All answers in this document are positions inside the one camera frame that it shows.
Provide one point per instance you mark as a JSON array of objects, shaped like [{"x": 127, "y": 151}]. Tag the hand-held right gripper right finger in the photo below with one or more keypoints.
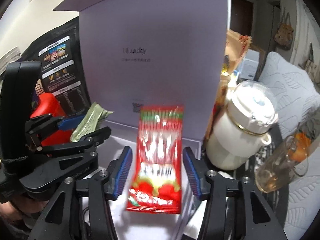
[{"x": 192, "y": 172}]

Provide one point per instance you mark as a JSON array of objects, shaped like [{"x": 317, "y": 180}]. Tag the black printed box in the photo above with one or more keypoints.
[{"x": 62, "y": 62}]

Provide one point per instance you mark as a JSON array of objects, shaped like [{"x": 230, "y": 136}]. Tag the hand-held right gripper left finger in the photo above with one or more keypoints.
[{"x": 122, "y": 172}]

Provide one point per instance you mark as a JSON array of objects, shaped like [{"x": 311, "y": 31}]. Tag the red plastic stool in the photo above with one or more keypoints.
[{"x": 47, "y": 105}]

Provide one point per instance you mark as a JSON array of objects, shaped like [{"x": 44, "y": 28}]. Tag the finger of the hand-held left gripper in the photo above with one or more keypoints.
[
  {"x": 68, "y": 122},
  {"x": 98, "y": 135}
]

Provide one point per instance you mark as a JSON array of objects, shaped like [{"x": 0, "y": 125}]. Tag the glass cup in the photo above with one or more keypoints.
[{"x": 270, "y": 175}]

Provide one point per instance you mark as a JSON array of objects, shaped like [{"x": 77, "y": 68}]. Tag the woven hanging bag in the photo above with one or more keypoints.
[{"x": 283, "y": 36}]

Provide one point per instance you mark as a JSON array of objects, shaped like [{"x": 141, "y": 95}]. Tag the brown door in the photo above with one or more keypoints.
[{"x": 241, "y": 15}]

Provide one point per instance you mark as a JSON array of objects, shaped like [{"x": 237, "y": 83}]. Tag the red strawberry snack packet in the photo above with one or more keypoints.
[{"x": 155, "y": 155}]

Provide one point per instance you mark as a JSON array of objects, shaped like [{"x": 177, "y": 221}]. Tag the green snack packet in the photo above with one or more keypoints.
[{"x": 90, "y": 120}]

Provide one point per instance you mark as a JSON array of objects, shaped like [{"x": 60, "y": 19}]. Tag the hanging wall ornament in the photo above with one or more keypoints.
[{"x": 310, "y": 60}]

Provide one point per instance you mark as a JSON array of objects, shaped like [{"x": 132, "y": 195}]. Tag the orange fruit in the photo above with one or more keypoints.
[{"x": 300, "y": 145}]

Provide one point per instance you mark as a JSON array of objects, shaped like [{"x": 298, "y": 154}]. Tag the lavender gift box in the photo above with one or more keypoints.
[{"x": 150, "y": 30}]

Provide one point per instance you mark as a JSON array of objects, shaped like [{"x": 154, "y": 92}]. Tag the white cardboard box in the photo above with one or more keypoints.
[{"x": 250, "y": 66}]

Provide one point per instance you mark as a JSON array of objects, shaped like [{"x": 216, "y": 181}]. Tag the brown paper snack bag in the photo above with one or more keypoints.
[{"x": 236, "y": 47}]

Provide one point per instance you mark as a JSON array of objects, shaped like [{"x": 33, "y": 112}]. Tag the white ceramic jar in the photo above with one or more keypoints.
[{"x": 225, "y": 140}]

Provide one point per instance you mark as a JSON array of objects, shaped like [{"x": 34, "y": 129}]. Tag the white quilted chair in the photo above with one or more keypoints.
[
  {"x": 287, "y": 85},
  {"x": 305, "y": 197}
]

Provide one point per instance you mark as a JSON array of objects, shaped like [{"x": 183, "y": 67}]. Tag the person's left hand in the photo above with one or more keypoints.
[{"x": 17, "y": 211}]

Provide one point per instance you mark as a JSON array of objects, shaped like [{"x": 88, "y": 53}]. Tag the white foam board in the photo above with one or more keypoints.
[{"x": 47, "y": 3}]

